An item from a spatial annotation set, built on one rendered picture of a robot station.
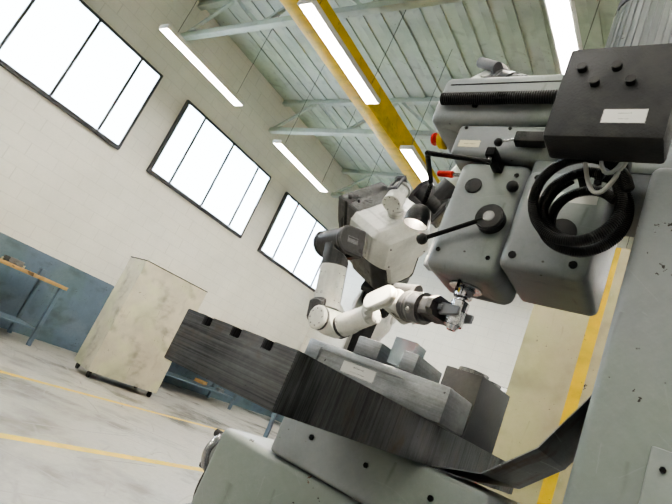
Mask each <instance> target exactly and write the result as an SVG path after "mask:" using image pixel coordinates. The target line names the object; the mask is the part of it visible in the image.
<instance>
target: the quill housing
mask: <svg viewBox="0 0 672 504"><path fill-rule="evenodd" d="M530 175H531V170H530V169H529V168H527V167H522V166H506V165H504V169H503V171H502V173H493V171H492V169H491V167H490V165H487V164H474V163H472V164H468V165H466V166H464V167H463V169H462V171H461V174H460V176H459V179H458V181H457V184H456V186H455V189H454V192H453V194H452V197H451V199H450V202H449V205H448V207H447V210H446V212H445V215H444V218H443V220H442V223H441V225H440V228H439V231H440V230H443V229H446V228H449V227H452V226H455V225H458V224H461V223H464V222H467V221H470V220H474V219H475V215H476V213H477V211H478V210H479V209H480V208H481V207H483V206H485V205H488V204H496V205H498V206H500V207H501V208H502V209H503V211H504V213H505V215H506V219H507V220H506V224H505V226H504V227H503V228H502V229H501V230H500V231H499V232H497V233H494V234H486V233H483V232H481V231H480V230H479V228H478V227H477V225H476V224H474V225H471V226H468V227H465V228H462V229H459V230H456V231H452V232H449V233H446V234H443V235H440V236H437V237H436V238H435V241H434V243H433V246H432V249H431V251H430V254H429V256H428V260H427V264H428V266H429V268H430V269H431V271H432V272H433V273H434V274H435V275H436V276H437V278H438V279H439V280H440V281H441V282H442V283H443V285H444V286H445V287H446V288H447V289H448V290H449V291H450V292H451V293H454V291H455V289H453V288H452V287H451V286H450V285H449V283H450V281H451V280H458V279H461V280H462V281H464V282H467V283H470V284H472V285H474V286H476V287H478V288H479V289H481V290H482V292H483V293H482V295H481V296H478V297H475V296H473V298H475V299H479V300H483V301H488V302H492V303H496V304H500V305H507V304H510V303H511V302H512V301H513V300H514V298H515V295H516V291H515V289H514V287H513V286H512V284H511V282H510V280H509V279H508V277H507V275H506V274H505V272H504V270H503V269H502V267H501V265H500V258H501V255H502V252H503V249H504V246H505V243H506V240H507V237H508V234H509V232H510V229H511V226H512V223H513V220H514V217H515V214H516V211H517V208H518V205H519V203H520V200H521V197H522V194H523V191H524V188H525V185H526V182H527V179H528V177H529V176H530ZM511 180H515V181H517V182H518V183H519V189H518V190H517V191H516V192H513V193H512V192H509V191H508V190H507V189H506V184H507V183H508V182H509V181H511Z"/></svg>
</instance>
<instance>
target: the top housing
mask: <svg viewBox="0 0 672 504"><path fill-rule="evenodd" d="M563 75H564V74H558V75H535V76H513V77H490V78H468V79H452V80H450V81H448V83H447V84H446V86H445V89H444V91H443V93H447V92H484V91H485V92H486V91H487V92H488V91H489V92H490V91H491V92H492V91H515V90H516V91H517V90H518V91H520V90H521V91H522V90H523V91H524V90H525V91H526V90H528V91H529V90H530V91H531V90H535V91H536V90H554V89H555V90H556V89H557V90H558V89H559V87H560V84H561V81H562V78H563ZM552 107H553V104H517V105H516V104H515V105H514V104H510V105H509V104H508V105H507V104H506V105H505V104H503V105H502V104H501V105H500V104H499V105H498V104H497V105H489V104H488V105H487V104H486V105H478V107H477V108H473V107H472V105H441V104H440V101H439V103H438V106H437V108H436V110H435V113H434V115H433V119H432V121H433V124H434V126H435V128H436V129H437V131H438V133H439V135H440V137H441V138H442V140H443V142H444V144H445V146H446V147H447V149H448V151H449V153H451V150H452V148H453V145H454V143H455V140H456V138H457V135H458V133H459V130H460V128H461V127H463V126H506V127H546V124H547V121H548V119H549V116H550V113H551V110H552Z"/></svg>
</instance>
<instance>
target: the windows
mask: <svg viewBox="0 0 672 504"><path fill-rule="evenodd" d="M0 66H2V67H3V68H5V69H6V70H7V71H9V72H10V73H12V74H13V75H14V76H16V77H17V78H18V79H20V80H21V81H23V82H24V83H25V84H27V85H28V86H30V87H31V88H32V89H34V90H35V91H36V92H38V93H39V94H41V95H42V96H43V97H45V98H46V99H47V100H49V101H50V102H52V103H53V104H54V105H56V106H57V107H59V108H60V109H61V110H63V111H64V112H65V113H67V114H68V115H70V116H71V117H72V118H74V119H75V120H77V121H78V122H79V123H81V124H82V125H83V126H85V127H86V128H88V129H89V130H90V131H92V132H93V133H95V134H96V135H97V136H99V137H100V138H101V139H103V140H104V141H106V142H107V143H108V144H110V145H111V146H113V147H114V148H115V149H117V150H119V149H120V148H121V146H122V144H123V143H124V141H125V139H126V138H127V136H128V134H129V133H130V131H131V129H132V128H133V126H134V124H135V123H136V121H137V119H138V118H139V116H140V114H141V113H142V111H143V109H144V108H145V106H146V104H147V103H148V101H149V99H150V98H151V96H152V94H153V93H154V91H155V89H156V88H157V86H158V84H159V83H160V81H161V79H162V78H163V75H162V74H161V73H160V72H159V71H158V70H157V69H156V68H154V67H153V66H152V65H151V64H150V63H149V62H148V61H147V60H146V59H145V58H144V57H143V56H142V55H141V54H140V53H138V52H137V51H136V50H135V49H134V48H133V47H132V46H131V45H130V44H129V43H128V42H127V41H126V40H125V39H123V38H122V37H121V36H120V35H119V34H118V33H117V32H116V31H115V30H114V29H113V28H112V27H111V26H110V25H108V24H107V23H106V22H105V21H104V20H103V19H102V18H101V17H100V16H99V15H98V14H97V13H96V12H95V11H93V10H92V9H91V8H90V7H89V6H88V5H87V4H86V3H85V2H84V1H83V0H0ZM146 171H147V172H148V173H150V174H151V175H153V176H154V177H155V178H157V179H158V180H160V181H161V182H162V183H164V184H165V185H166V186H168V187H169V188H171V189H172V190H173V191H175V192H176V193H178V194H179V195H180V196H182V197H183V198H184V199H186V200H187V201H189V202H190V203H191V204H193V205H194V206H196V207H197V208H198V209H200V210H201V211H202V212H204V213H205V214H207V215H208V216H209V217H211V218H212V219H214V220H215V221H216V222H218V223H219V224H220V225H222V226H223V227H225V228H226V229H227V230H229V231H230V232H232V233H233V234H234V235H236V236H237V237H238V238H242V236H243V234H244V232H245V230H246V228H247V226H248V224H249V222H250V220H251V218H252V216H253V214H254V212H255V210H256V208H257V206H258V204H259V202H260V200H261V198H262V196H263V194H264V192H265V190H266V188H267V186H268V184H269V182H270V180H271V176H270V175H269V174H268V173H267V172H266V171H265V170H264V169H263V168H262V167H260V166H259V165H258V164H257V163H256V162H255V161H254V160H253V159H252V158H251V157H250V156H249V155H248V154H247V153H245V152H244V151H243V150H242V149H241V148H240V147H239V146H238V145H237V144H236V143H235V142H234V141H233V140H232V139H230V138H229V137H228V136H227V135H226V134H225V133H224V132H223V131H222V130H221V129H220V128H219V127H218V126H217V125H215V124H214V123H213V122H212V121H211V120H210V119H209V118H208V117H207V116H206V115H205V114H204V113H203V112H202V111H201V110H199V109H198V108H197V107H196V106H195V105H194V104H193V103H192V102H191V101H190V100H186V102H185V104H184V106H183V107H182V109H181V111H180V113H179V114H178V116H177V118H176V119H175V121H174V123H173V125H172V126H171V128H170V130H169V132H168V133H167V135H166V137H165V139H164V140H163V142H162V144H161V145H160V147H159V149H158V151H157V152H156V154H155V156H154V158H153V159H152V161H151V163H150V165H149V166H148V168H147V170H146ZM322 230H328V229H327V228H326V227H325V226H324V225H323V224H321V223H320V222H319V221H318V220H317V219H316V218H315V217H314V216H313V215H312V214H311V213H310V212H309V211H308V210H306V209H305V208H304V207H303V206H302V205H301V204H300V203H299V202H298V201H297V200H296V199H295V198H294V197H293V196H291V195H290V194H289V193H288V192H285V194H284V196H283V198H282V200H281V202H280V204H279V206H278V208H277V210H276V213H275V215H274V217H273V219H272V221H271V223H270V225H269V227H268V229H267V231H266V233H265V235H264V237H263V239H262V241H261V243H260V245H259V247H258V250H257V251H258V252H259V253H261V254H262V255H263V256H265V257H266V258H267V259H269V260H270V261H272V262H273V263H274V264H276V265H277V266H279V267H280V268H281V269H283V270H284V271H285V272H287V273H288V274H290V275H291V276H292V277H294V278H295V279H297V280H298V281H299V282H301V283H302V284H303V285H305V286H306V287H308V288H309V289H310V290H312V291H313V292H315V289H316V285H317V280H318V275H319V271H320V266H321V261H322V257H320V256H319V255H318V254H317V253H316V252H315V250H314V247H313V239H314V236H315V235H316V233H318V232H319V231H322Z"/></svg>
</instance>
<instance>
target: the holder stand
mask: <svg viewBox="0 0 672 504"><path fill-rule="evenodd" d="M440 384H442V385H445V386H448V387H450V388H452V389H453V390H454V391H456V392H457V393H458V394H459V395H461V396H462V397H463V398H465V399H466V400H467V401H469V402H470V403H471V404H472V407H471V410H470V413H469V416H468V419H467V422H466V425H465V428H464V431H463V434H462V435H457V434H455V433H454V434H455V435H457V436H459V437H461V438H463V439H465V440H467V441H468V442H470V443H472V444H474V445H476V446H478V447H480V448H481V449H483V450H485V451H487V452H489V453H491V454H492V453H493V449H494V446H495V443H496V440H497V437H498V433H499V430H500V427H501V424H502V421H503V418H504V414H505V411H506V408H507V405H508V402H509V398H510V396H508V395H507V394H506V393H504V392H503V391H502V390H501V386H500V385H498V384H496V383H494V382H492V381H490V380H489V377H488V376H487V375H485V374H483V373H481V372H479V371H476V370H474V369H471V368H468V367H464V366H460V367H459V369H458V368H455V367H452V366H446V369H445V372H444V375H443V378H442V380H441V383H440Z"/></svg>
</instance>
